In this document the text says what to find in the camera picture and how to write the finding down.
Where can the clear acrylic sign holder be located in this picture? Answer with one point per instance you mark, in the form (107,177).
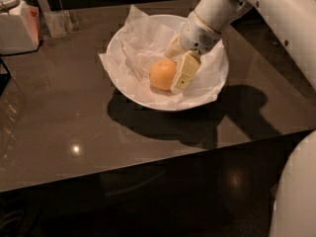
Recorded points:
(59,23)

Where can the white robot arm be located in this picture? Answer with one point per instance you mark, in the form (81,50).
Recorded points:
(294,24)

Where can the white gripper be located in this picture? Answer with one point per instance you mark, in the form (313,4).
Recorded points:
(197,36)

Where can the orange fruit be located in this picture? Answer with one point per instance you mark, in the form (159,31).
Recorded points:
(162,73)

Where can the black object at left edge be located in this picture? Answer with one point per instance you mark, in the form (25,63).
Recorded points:
(5,76)

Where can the white crinkled paper sheet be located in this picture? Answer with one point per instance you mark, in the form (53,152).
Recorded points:
(138,46)

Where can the white bowl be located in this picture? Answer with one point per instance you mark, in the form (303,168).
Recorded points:
(210,89)

